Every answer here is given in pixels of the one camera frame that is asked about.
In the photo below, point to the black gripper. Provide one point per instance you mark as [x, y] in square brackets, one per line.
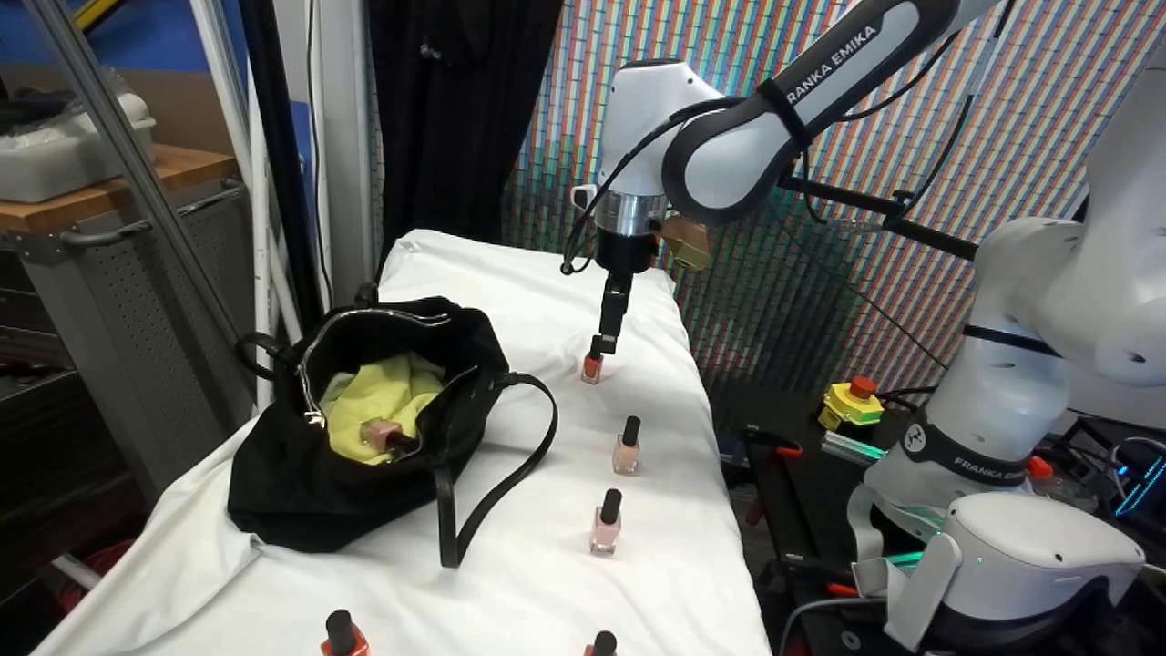
[625, 259]

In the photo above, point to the orange nail polish bottle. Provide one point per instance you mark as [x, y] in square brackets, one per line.
[603, 645]
[345, 635]
[592, 370]

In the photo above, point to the peach nail polish bottle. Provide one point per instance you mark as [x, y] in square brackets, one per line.
[626, 450]

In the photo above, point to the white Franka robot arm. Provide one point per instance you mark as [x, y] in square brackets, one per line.
[656, 122]

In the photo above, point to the pale pink nail polish bottle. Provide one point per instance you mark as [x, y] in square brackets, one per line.
[605, 530]

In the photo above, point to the yellow cloth bag lining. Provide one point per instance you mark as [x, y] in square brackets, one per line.
[364, 403]

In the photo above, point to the yellow emergency stop button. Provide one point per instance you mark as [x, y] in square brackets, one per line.
[851, 403]

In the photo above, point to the small teal box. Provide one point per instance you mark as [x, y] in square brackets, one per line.
[857, 448]

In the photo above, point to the white tablecloth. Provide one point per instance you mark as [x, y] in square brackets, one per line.
[511, 608]

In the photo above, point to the black vertical pole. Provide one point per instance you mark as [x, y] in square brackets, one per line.
[278, 185]

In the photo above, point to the grey metal strut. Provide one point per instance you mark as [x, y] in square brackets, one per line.
[141, 185]

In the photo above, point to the grey cabinet wooden top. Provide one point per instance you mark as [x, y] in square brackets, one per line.
[110, 331]

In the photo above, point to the white plastic bin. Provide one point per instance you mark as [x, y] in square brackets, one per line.
[56, 157]

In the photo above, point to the tan wrist camera mount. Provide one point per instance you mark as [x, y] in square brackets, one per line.
[685, 241]

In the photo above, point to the white door frame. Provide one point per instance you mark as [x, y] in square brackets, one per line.
[339, 146]

